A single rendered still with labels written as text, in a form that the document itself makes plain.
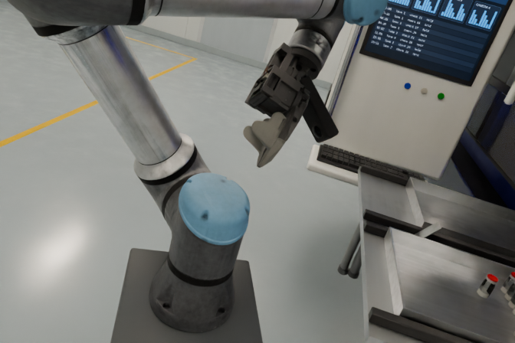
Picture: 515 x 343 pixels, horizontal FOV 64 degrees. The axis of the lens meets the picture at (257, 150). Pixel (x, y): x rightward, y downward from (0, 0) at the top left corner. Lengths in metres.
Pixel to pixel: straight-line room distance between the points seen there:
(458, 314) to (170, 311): 0.52
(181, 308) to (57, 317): 1.14
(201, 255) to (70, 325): 1.18
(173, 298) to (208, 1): 0.47
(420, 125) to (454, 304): 0.85
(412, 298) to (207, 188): 0.44
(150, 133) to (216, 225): 0.18
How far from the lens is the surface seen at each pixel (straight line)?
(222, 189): 0.68
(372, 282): 0.85
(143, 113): 0.66
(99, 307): 1.86
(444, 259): 1.04
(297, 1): 0.57
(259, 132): 0.65
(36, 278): 1.98
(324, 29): 0.76
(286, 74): 0.69
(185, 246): 0.67
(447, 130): 1.65
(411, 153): 1.66
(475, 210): 1.38
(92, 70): 0.63
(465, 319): 0.90
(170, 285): 0.73
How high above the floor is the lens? 1.36
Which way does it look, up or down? 23 degrees down
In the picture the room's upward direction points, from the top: 16 degrees clockwise
